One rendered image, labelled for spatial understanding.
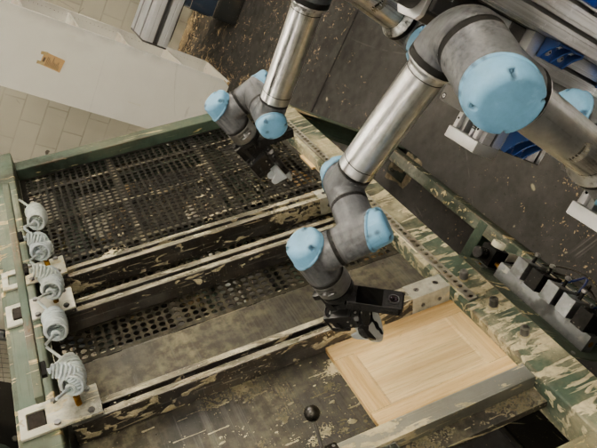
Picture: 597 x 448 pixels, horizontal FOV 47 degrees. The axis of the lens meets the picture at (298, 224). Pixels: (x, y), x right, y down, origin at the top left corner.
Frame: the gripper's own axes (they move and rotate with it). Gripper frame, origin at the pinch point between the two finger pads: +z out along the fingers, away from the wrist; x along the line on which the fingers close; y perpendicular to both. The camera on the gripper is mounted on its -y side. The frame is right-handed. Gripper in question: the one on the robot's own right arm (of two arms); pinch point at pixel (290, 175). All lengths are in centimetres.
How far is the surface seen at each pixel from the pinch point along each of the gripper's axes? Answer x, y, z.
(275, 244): -4.2, 18.0, 19.3
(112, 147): -111, 47, 5
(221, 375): 39, 48, 4
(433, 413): 74, 14, 27
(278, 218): -21.5, 12.2, 25.2
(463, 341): 56, -4, 39
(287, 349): 40, 32, 13
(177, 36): -488, -19, 131
